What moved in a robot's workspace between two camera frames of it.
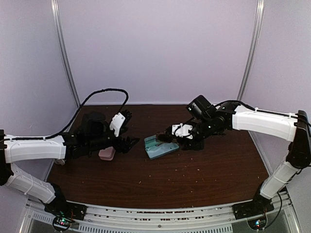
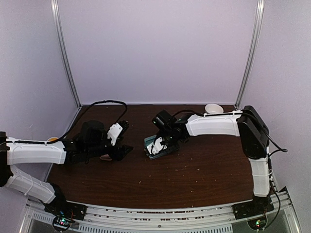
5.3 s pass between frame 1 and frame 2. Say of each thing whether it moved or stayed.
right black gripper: moved
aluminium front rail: stayed
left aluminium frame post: stayed
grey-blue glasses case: stayed
